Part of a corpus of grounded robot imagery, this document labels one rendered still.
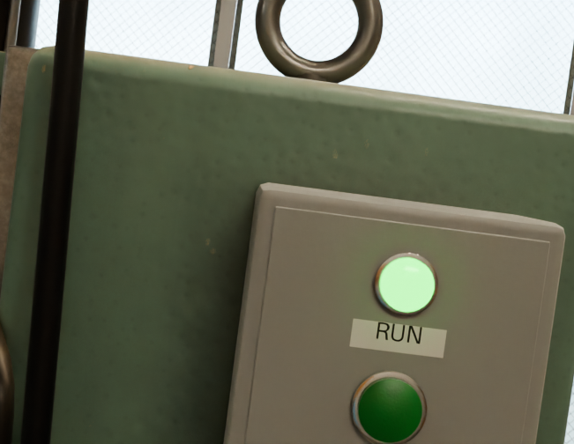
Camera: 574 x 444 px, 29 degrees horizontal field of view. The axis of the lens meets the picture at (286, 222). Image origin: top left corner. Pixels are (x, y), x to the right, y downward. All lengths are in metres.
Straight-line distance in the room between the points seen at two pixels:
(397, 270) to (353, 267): 0.01
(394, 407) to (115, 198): 0.13
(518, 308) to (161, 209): 0.14
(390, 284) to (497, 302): 0.04
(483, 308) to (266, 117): 0.11
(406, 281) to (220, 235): 0.09
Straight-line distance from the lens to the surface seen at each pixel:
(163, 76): 0.41
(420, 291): 0.35
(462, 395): 0.36
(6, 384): 0.40
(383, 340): 0.35
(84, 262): 0.41
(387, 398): 0.35
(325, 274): 0.35
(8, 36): 0.51
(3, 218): 0.45
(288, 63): 0.51
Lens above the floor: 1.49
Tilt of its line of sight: 3 degrees down
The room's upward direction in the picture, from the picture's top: 7 degrees clockwise
